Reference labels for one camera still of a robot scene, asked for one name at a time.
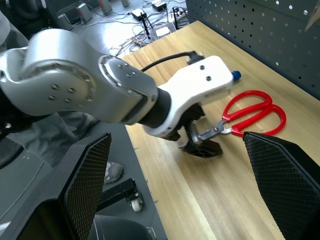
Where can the black small device box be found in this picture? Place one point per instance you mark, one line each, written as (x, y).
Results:
(159, 5)

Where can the grey trouser leg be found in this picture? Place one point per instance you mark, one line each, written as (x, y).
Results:
(62, 135)

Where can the small white adapter box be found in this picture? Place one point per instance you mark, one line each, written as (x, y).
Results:
(137, 13)

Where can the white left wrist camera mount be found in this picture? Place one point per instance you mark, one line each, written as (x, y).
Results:
(200, 75)

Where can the white flat power box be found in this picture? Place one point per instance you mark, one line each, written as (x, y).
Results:
(162, 31)

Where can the brown pointed hanging tool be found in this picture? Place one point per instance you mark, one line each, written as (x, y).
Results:
(312, 18)

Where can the black cart leg with caster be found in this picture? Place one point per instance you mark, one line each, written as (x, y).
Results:
(120, 190)

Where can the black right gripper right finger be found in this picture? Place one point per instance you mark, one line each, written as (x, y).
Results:
(287, 180)

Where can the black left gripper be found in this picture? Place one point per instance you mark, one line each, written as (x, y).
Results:
(193, 112)

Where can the grey metal box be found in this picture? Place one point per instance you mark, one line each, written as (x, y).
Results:
(84, 12)

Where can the dark grey metal pegboard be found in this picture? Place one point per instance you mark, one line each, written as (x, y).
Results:
(250, 37)

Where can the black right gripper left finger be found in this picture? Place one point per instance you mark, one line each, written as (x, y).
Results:
(85, 180)

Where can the grey shoe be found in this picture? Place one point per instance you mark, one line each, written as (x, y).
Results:
(113, 173)

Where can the blue round cap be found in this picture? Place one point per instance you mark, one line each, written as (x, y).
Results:
(236, 75)

